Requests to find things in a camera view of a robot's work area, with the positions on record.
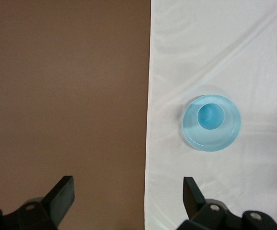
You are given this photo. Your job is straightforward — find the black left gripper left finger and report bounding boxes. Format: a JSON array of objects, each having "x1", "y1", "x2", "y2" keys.
[{"x1": 0, "y1": 175, "x2": 76, "y2": 230}]

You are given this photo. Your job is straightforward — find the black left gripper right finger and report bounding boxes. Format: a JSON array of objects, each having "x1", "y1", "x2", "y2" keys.
[{"x1": 176, "y1": 176, "x2": 277, "y2": 230}]

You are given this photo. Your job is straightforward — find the blue cup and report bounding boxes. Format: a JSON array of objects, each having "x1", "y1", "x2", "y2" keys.
[{"x1": 197, "y1": 103, "x2": 226, "y2": 131}]

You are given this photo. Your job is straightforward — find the blue plate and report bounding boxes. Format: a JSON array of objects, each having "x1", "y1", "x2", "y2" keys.
[{"x1": 182, "y1": 94, "x2": 242, "y2": 153}]

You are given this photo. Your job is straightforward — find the white square cloth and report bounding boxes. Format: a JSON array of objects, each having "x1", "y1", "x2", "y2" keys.
[{"x1": 143, "y1": 0, "x2": 277, "y2": 230}]

